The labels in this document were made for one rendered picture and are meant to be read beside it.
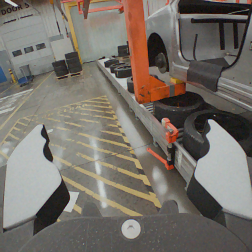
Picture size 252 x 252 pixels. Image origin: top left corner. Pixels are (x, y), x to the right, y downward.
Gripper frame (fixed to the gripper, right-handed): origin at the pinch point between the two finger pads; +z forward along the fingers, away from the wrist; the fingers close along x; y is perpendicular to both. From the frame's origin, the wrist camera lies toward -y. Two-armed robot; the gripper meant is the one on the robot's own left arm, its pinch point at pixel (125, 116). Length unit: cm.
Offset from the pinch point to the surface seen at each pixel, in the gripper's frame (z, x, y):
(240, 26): 200, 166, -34
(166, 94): 164, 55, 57
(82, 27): 1181, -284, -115
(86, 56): 1180, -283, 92
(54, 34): 1134, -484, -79
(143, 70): 156, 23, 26
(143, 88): 156, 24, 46
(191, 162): 64, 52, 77
